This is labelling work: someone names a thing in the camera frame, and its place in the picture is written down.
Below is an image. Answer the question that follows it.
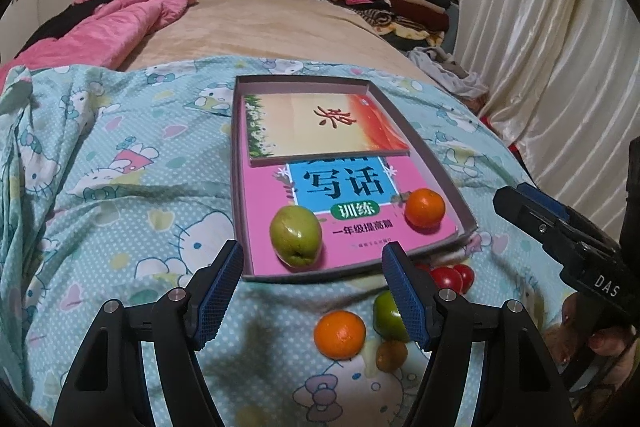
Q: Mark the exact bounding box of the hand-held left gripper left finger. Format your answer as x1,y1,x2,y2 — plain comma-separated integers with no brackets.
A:
52,239,246,427

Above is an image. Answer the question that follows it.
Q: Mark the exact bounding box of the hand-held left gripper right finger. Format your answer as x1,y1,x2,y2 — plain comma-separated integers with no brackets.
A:
381,242,571,427

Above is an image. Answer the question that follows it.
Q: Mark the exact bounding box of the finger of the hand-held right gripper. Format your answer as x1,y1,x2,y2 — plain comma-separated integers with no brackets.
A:
492,186,583,260
516,182,572,223

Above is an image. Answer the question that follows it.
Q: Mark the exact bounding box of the small green jujube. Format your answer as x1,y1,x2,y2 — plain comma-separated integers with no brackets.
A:
373,290,412,343

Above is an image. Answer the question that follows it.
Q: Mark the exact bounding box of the red cherry tomato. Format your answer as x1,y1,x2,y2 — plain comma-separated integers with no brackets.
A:
454,264,475,294
430,267,463,297

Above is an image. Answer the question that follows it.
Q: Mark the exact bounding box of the orange tangerine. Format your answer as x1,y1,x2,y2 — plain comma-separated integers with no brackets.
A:
314,310,367,361
404,188,446,230

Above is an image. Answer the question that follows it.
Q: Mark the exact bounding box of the large green jujube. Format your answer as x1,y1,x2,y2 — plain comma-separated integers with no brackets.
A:
269,205,322,267

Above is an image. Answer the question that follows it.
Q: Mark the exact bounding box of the shallow grey cardboard box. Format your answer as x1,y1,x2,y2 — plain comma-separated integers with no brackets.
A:
231,75,478,284

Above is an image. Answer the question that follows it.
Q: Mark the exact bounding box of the person's right hand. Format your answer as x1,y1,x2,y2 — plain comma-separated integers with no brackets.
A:
542,293,640,408

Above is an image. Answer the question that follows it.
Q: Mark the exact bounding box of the small brown fruit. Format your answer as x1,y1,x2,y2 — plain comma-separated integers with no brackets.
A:
376,340,409,373

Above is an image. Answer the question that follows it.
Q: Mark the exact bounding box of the pink workbook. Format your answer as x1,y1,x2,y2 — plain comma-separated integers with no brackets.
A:
244,154,462,276

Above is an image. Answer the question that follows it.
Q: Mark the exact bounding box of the cat print blue blanket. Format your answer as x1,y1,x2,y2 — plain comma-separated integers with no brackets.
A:
0,54,576,427

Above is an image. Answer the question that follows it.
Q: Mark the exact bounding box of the cream satin curtain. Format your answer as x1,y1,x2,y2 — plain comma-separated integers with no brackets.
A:
452,0,640,212

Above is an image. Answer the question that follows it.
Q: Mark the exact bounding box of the white crumpled clothing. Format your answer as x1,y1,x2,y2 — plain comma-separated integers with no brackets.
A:
406,46,489,100

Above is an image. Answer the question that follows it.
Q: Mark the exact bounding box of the cream and orange booklet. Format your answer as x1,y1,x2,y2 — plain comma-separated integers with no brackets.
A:
242,93,412,166

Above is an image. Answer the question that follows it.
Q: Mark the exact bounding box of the stack of folded clothes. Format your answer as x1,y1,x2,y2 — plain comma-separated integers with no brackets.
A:
322,0,462,52

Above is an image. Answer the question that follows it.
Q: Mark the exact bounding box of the beige bed sheet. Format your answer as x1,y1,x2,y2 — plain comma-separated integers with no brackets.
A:
117,0,433,75

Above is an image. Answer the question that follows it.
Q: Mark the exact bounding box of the pink quilt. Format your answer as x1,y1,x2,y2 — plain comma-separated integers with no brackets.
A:
0,0,201,80

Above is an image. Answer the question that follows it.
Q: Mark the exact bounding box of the black cloth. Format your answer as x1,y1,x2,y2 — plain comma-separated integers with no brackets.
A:
15,0,117,58

